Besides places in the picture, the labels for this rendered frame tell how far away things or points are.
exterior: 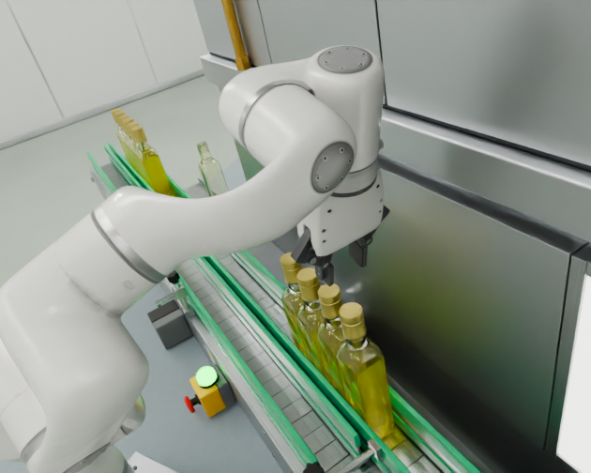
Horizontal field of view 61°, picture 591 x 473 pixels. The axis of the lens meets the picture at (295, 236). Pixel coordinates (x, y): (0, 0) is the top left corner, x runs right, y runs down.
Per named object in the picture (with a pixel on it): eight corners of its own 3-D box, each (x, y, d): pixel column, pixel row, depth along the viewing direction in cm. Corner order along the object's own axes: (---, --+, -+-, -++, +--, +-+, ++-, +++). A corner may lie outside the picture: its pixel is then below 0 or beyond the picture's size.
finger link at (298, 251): (328, 200, 58) (344, 221, 62) (280, 246, 58) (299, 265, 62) (335, 206, 57) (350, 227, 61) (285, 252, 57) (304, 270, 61)
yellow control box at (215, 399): (237, 403, 113) (228, 381, 109) (207, 420, 111) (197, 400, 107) (224, 383, 118) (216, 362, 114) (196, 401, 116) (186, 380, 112)
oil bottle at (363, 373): (396, 429, 86) (384, 343, 74) (371, 448, 84) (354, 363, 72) (375, 407, 90) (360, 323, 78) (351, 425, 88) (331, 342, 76)
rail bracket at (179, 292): (198, 316, 121) (179, 274, 113) (170, 331, 118) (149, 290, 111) (191, 308, 124) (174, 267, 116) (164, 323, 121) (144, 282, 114)
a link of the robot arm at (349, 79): (258, 120, 39) (203, 71, 44) (270, 216, 47) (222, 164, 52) (403, 57, 44) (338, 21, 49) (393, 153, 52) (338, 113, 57)
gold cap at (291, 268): (309, 277, 86) (303, 257, 84) (291, 287, 85) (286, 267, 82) (297, 267, 89) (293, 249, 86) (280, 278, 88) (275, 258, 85)
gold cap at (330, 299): (349, 311, 77) (344, 290, 75) (330, 322, 76) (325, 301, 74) (335, 299, 80) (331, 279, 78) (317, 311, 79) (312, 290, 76)
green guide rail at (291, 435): (328, 490, 79) (319, 462, 74) (323, 494, 79) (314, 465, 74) (96, 167, 212) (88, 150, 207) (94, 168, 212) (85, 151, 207)
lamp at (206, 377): (220, 381, 110) (217, 372, 108) (203, 392, 108) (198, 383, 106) (213, 369, 113) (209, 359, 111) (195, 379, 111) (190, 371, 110)
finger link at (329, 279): (319, 236, 63) (320, 269, 68) (297, 248, 62) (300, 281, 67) (334, 251, 61) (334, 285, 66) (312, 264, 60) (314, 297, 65)
